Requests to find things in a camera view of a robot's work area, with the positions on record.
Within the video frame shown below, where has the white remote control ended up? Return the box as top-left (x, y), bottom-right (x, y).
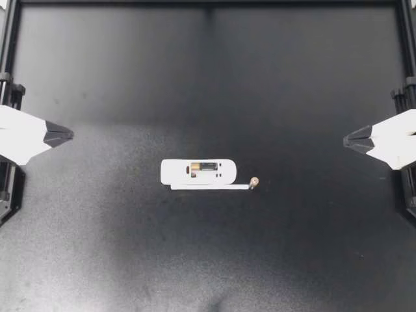
top-left (160, 158), bottom-right (238, 186)

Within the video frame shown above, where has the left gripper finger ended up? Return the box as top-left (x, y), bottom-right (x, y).
top-left (0, 105), bottom-right (75, 135)
top-left (0, 129), bottom-right (75, 166)

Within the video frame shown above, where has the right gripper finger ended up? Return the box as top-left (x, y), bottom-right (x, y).
top-left (343, 133), bottom-right (416, 170)
top-left (343, 109), bottom-right (416, 141)

